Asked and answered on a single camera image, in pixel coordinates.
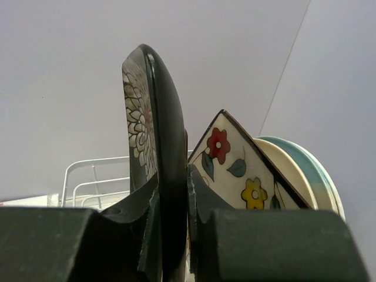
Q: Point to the cream and blue round plate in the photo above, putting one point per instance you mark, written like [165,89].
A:
[319,184]

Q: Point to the white wire dish rack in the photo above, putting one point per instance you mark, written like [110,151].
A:
[93,183]

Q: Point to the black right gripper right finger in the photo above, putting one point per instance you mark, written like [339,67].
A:
[227,244]

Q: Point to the cream and yellow round plate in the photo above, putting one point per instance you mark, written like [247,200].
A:
[292,173]

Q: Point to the black floral square plate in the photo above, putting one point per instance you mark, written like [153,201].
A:
[158,147]

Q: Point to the green red rimmed white plate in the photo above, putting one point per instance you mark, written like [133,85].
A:
[335,193]

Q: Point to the square floral cream plate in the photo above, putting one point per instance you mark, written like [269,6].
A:
[235,168]

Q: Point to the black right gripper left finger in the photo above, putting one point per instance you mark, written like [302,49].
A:
[120,243]

